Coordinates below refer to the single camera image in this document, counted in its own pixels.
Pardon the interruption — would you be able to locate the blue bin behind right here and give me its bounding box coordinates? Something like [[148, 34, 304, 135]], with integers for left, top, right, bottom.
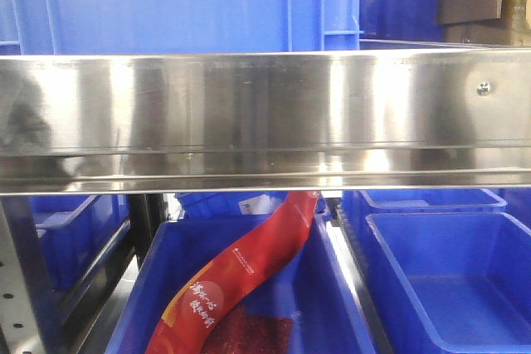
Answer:
[[342, 188, 507, 221]]

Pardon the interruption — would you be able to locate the blue bin with red bag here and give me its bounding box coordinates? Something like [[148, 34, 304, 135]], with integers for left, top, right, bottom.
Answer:
[[105, 215, 376, 353]]

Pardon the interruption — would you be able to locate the blue bin lower left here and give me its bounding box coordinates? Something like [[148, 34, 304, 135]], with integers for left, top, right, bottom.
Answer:
[[29, 195, 129, 291]]

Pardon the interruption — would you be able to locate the dark blue bin upper right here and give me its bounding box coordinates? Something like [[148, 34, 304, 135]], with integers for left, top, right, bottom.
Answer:
[[359, 0, 443, 41]]

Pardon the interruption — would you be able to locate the empty blue bin right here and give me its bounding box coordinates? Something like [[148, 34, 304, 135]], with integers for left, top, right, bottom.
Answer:
[[367, 212, 530, 353]]

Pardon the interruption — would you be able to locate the red printed snack bag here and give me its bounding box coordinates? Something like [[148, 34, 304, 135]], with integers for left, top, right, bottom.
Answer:
[[146, 191, 320, 353]]

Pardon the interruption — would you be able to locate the large blue crate upper shelf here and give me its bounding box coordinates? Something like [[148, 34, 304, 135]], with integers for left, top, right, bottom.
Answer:
[[1, 0, 361, 55]]

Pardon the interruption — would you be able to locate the stainless steel shelf rail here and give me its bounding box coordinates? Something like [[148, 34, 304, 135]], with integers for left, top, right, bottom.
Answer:
[[1, 48, 530, 195]]

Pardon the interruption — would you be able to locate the silver screw on rail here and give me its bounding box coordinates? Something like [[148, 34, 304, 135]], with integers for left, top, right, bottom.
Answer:
[[476, 81, 492, 96]]

